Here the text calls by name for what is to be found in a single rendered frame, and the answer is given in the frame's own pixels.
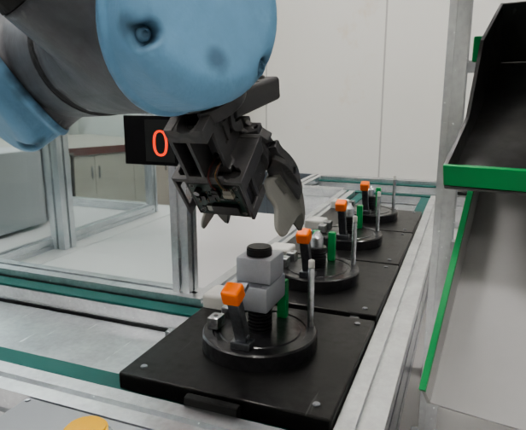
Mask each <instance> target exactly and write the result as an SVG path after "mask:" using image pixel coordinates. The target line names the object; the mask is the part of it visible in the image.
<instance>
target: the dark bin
mask: <svg viewBox="0 0 526 430"><path fill-rule="evenodd" d="M443 184H444V189H460V190H469V191H480V192H489V193H500V194H509V195H526V1H524V2H515V3H501V4H500V6H499V7H498V9H497V10H496V12H495V14H494V17H493V19H492V20H491V21H490V23H489V25H488V28H487V29H486V31H485V33H484V34H483V36H482V38H481V41H480V45H479V50H478V54H477V59H476V67H475V72H474V77H473V81H472V86H471V90H470V99H469V103H468V108H467V113H466V117H465V120H464V123H463V124H462V126H461V128H460V130H459V133H458V135H457V137H456V139H455V141H454V143H453V146H452V148H451V150H450V152H449V154H448V156H447V158H446V161H445V163H444V165H443Z"/></svg>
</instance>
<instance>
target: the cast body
mask: <svg viewBox="0 0 526 430"><path fill-rule="evenodd" d="M237 281H238V282H246V283H248V285H249V288H248V290H247V292H246V293H245V297H244V298H243V307H244V310H245V311H253V312H259V313H264V314H266V313H267V312H268V311H269V310H270V309H271V308H272V307H273V306H274V305H275V304H276V303H277V302H278V301H279V300H280V299H281V298H282V297H283V296H284V295H285V274H284V273H283V251H280V250H272V246H271V245H269V244H266V243H252V244H249V245H248V246H247V251H245V252H244V253H242V254H240V255H239V256H237Z"/></svg>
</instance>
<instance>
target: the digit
mask: <svg viewBox="0 0 526 430"><path fill-rule="evenodd" d="M168 121H169V119H145V120H144V130H145V148H146V161H154V162H171V163H175V153H174V152H173V150H172V147H171V145H170V143H169V141H168V140H167V137H166V135H165V133H164V131H163V130H164V128H165V127H166V125H167V122H168Z"/></svg>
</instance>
